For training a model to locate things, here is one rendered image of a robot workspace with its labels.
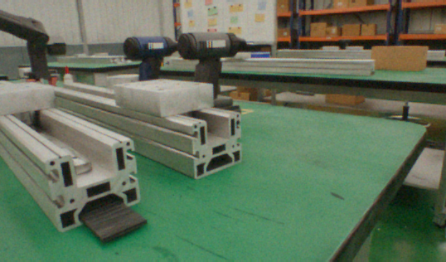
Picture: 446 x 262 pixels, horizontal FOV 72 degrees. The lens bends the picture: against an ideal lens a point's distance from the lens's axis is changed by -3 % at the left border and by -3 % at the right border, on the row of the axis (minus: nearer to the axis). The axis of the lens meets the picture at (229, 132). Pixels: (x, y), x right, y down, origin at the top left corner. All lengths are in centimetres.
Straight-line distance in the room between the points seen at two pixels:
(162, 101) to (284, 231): 27
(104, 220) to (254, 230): 16
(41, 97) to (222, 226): 46
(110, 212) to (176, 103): 21
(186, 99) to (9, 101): 33
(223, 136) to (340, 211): 22
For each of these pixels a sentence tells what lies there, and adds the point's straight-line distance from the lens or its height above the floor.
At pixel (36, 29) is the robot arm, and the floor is 104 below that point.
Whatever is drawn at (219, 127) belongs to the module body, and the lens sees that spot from 51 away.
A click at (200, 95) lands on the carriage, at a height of 89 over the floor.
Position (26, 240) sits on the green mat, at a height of 78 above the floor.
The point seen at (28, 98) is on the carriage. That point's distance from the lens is 68.
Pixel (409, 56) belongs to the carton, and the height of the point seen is 87.
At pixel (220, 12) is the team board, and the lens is 408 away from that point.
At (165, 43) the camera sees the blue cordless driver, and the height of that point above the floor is 98.
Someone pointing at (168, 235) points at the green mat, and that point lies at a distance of 35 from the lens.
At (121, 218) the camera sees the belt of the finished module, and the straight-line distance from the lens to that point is 38.
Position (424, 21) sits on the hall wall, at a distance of 1084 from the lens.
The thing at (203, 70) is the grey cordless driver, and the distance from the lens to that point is 72.
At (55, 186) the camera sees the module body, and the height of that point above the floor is 83.
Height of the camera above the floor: 97
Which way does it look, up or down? 16 degrees down
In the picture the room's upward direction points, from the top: 2 degrees counter-clockwise
